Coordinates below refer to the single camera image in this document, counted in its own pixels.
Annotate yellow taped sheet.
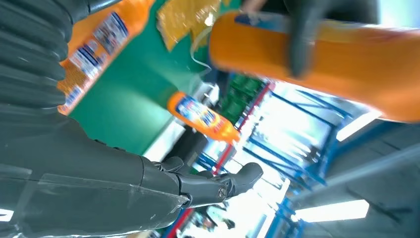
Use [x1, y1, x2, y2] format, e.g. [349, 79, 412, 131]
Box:
[157, 0, 232, 52]

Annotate green crates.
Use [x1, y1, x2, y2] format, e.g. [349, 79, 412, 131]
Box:
[220, 73, 266, 124]

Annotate green table mat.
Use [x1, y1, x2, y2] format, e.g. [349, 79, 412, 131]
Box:
[67, 0, 244, 156]

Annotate ceiling light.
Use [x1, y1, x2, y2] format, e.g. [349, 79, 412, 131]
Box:
[290, 199, 370, 224]
[336, 110, 383, 142]

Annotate blue metal rack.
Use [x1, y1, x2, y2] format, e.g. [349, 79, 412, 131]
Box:
[193, 88, 353, 238]

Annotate red post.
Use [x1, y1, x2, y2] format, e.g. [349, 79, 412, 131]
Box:
[164, 82, 276, 238]

